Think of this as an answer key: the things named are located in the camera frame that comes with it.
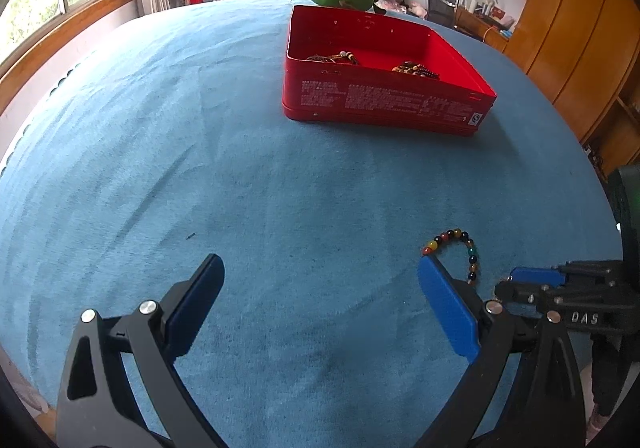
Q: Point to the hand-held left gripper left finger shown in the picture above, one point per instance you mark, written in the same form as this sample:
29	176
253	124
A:
192	313

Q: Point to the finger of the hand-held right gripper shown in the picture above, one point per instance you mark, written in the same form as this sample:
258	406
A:
537	275
530	297

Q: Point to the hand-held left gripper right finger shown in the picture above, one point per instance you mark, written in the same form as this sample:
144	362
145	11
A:
447	308

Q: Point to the red tin box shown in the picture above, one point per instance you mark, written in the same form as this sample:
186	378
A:
375	97

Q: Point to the wooden wardrobe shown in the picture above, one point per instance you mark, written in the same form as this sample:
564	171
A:
575	27

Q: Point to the wooden desk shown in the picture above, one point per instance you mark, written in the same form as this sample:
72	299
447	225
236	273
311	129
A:
485	32

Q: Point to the black chair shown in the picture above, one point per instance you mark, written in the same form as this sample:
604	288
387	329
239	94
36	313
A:
440	5

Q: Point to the wooden framed window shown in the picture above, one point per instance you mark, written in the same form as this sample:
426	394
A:
60	2

